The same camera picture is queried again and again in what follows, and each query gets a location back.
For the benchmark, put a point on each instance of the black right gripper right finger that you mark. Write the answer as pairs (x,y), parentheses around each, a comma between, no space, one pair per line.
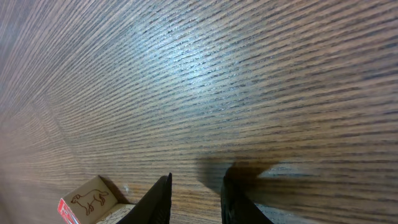
(237,208)

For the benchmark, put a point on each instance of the red letter A block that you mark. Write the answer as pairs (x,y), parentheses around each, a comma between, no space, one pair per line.
(92,203)

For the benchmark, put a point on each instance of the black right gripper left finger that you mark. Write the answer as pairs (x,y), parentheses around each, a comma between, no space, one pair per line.
(155,206)

